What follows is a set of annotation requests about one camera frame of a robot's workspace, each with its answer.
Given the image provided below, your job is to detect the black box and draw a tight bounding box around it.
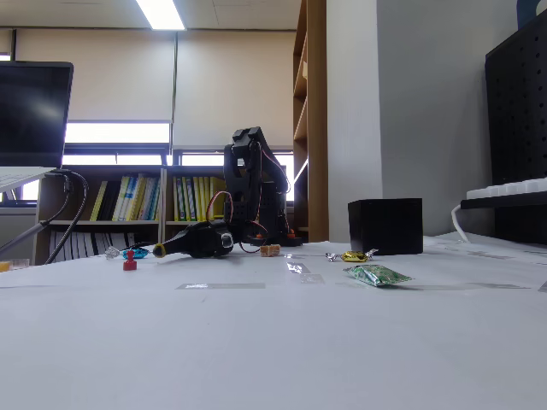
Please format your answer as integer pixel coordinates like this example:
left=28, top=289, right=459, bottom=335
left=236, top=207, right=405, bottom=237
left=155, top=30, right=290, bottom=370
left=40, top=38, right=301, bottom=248
left=347, top=197, right=425, bottom=256

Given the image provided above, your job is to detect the blue wrapped candy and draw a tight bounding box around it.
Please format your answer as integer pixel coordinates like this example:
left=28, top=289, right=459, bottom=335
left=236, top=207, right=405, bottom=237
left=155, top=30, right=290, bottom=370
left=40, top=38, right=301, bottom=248
left=104, top=244, right=157, bottom=261

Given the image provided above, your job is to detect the wide yellow binder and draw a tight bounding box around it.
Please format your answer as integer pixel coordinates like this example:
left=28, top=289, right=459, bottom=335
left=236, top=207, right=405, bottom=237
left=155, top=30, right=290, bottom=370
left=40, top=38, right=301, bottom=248
left=209, top=176, right=226, bottom=217

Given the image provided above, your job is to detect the slanted yellow book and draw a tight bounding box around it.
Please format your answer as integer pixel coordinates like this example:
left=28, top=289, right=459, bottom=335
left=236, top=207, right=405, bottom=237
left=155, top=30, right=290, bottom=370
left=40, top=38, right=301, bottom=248
left=90, top=180, right=109, bottom=222

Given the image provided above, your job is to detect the white paper sheet cover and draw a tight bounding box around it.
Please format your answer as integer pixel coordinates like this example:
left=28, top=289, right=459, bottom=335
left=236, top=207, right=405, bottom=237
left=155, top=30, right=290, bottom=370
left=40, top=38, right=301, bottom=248
left=0, top=232, right=547, bottom=410

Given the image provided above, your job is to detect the gold wrapped candy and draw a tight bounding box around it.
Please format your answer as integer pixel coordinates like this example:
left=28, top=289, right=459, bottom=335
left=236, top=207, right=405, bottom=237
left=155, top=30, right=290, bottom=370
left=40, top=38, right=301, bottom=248
left=325, top=248, right=379, bottom=263

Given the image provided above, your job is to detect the tall wooden shelf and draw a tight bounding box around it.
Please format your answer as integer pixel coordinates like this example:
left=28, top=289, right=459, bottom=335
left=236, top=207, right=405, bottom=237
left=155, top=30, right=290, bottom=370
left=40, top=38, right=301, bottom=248
left=292, top=0, right=329, bottom=243

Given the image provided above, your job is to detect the beige roller blind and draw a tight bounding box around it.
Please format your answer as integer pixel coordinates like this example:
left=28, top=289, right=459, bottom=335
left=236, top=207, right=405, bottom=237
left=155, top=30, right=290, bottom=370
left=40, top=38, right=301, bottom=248
left=173, top=29, right=298, bottom=150
left=15, top=28, right=176, bottom=126

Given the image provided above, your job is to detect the green silver snack packet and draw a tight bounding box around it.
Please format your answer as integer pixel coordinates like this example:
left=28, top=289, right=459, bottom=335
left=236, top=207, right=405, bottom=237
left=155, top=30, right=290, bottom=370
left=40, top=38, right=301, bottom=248
left=343, top=264, right=414, bottom=290

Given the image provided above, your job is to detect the white laptop stand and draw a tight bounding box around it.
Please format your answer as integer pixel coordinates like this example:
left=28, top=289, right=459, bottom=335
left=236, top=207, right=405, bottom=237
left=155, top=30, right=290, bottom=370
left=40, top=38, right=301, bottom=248
left=0, top=166, right=59, bottom=194

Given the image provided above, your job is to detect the black computer monitor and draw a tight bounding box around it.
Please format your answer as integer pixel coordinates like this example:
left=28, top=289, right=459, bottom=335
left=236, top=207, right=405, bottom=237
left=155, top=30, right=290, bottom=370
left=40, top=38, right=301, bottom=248
left=0, top=61, right=74, bottom=168

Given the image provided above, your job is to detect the ceiling light panel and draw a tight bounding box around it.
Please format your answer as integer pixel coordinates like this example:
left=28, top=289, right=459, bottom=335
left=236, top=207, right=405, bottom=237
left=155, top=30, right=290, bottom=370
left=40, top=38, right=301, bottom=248
left=135, top=0, right=185, bottom=31

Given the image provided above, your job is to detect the black pegboard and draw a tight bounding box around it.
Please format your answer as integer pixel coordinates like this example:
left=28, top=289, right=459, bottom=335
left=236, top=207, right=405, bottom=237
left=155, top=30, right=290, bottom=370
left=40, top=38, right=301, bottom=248
left=484, top=10, right=547, bottom=247

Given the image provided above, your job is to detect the dark blue object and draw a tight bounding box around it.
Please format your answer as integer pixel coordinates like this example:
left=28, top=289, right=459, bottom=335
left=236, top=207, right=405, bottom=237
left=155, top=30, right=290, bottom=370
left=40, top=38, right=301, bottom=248
left=515, top=0, right=547, bottom=31

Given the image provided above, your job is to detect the red white servo cable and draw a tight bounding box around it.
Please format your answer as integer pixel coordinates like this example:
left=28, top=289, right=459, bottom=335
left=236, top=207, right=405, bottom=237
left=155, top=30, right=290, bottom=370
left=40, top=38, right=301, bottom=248
left=206, top=190, right=235, bottom=224

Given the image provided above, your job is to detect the black laptop cable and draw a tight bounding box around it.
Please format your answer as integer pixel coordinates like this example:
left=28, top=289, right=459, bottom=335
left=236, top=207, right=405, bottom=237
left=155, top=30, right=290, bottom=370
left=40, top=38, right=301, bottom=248
left=44, top=169, right=91, bottom=266

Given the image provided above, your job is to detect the grey laptop cable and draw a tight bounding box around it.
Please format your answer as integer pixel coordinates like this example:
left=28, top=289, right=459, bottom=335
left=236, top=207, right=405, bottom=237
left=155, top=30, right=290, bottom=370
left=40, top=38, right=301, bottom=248
left=0, top=173, right=73, bottom=254

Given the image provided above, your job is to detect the white power strip cable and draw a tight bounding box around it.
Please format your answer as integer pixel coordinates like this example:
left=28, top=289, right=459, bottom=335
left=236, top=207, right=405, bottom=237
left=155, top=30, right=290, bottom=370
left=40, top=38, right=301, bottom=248
left=450, top=203, right=473, bottom=244

